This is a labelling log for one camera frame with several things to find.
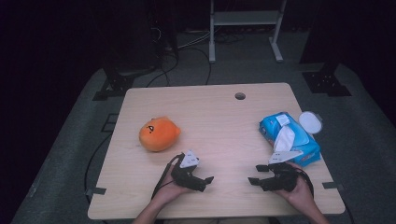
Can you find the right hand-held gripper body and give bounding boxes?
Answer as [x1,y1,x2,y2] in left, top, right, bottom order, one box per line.
[260,149,304,192]

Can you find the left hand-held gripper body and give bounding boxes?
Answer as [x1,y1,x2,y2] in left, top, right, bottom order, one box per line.
[170,149,208,192]

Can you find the white wet wipe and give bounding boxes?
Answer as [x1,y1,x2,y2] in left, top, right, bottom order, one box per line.
[273,125,296,154]

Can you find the blue wet wipe pack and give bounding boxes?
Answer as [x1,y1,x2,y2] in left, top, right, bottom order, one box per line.
[259,110,324,168]

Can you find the orange plush toy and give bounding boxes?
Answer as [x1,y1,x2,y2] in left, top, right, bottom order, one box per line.
[138,116,182,153]

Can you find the person's left hand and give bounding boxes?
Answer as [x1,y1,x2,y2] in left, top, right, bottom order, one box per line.
[154,164,195,207]

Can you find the person's right hand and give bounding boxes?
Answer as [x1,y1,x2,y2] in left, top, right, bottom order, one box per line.
[275,161,316,210]

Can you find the dark tape strip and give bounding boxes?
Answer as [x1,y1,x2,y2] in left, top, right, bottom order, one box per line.
[321,181,346,191]
[85,187,107,197]

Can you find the black stand base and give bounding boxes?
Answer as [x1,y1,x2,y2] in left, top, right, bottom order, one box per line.
[92,46,161,102]
[299,57,353,98]

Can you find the white metal stand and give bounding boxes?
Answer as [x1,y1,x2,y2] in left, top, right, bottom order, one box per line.
[208,0,289,64]

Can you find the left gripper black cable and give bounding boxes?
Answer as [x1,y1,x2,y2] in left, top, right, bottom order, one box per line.
[150,152,186,201]

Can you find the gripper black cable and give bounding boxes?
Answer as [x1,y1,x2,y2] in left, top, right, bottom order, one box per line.
[290,166,316,199]
[150,152,186,201]

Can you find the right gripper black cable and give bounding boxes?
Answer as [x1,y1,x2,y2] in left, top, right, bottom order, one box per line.
[290,166,316,199]

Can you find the black floor cable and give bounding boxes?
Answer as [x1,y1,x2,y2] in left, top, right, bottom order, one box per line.
[145,49,180,89]
[83,133,114,203]
[183,46,213,86]

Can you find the white floor cables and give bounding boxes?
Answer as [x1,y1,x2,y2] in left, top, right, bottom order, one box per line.
[177,29,213,50]

